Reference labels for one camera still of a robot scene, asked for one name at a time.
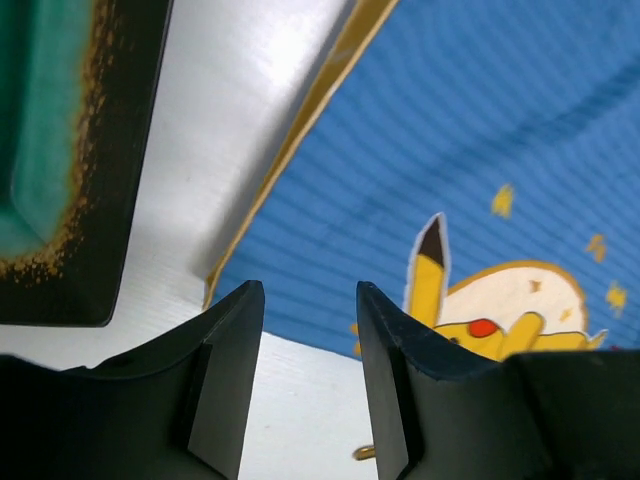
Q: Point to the green square plate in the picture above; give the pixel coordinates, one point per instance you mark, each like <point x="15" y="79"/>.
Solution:
<point x="78" y="85"/>

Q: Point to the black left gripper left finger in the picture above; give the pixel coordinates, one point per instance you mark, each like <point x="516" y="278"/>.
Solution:
<point x="175" y="407"/>

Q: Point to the blue Pikachu cloth placemat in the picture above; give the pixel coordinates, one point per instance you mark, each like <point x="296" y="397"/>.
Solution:
<point x="479" y="162"/>

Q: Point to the gold fork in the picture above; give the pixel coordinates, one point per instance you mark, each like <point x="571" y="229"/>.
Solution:
<point x="363" y="453"/>

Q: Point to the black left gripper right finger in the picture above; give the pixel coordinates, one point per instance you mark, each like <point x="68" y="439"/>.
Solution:
<point x="439" y="411"/>

